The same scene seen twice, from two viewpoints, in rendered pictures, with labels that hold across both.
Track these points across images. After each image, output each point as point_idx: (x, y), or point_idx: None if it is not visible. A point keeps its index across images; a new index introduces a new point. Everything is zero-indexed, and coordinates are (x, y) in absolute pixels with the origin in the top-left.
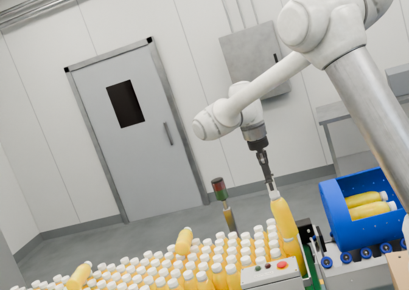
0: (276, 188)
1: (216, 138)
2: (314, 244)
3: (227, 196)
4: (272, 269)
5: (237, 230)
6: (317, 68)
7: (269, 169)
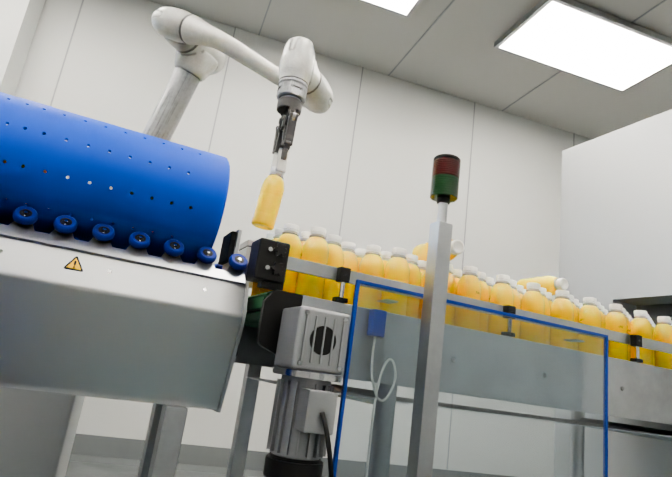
0: (272, 162)
1: (309, 110)
2: (244, 274)
3: (430, 194)
4: None
5: (429, 276)
6: (204, 79)
7: (277, 139)
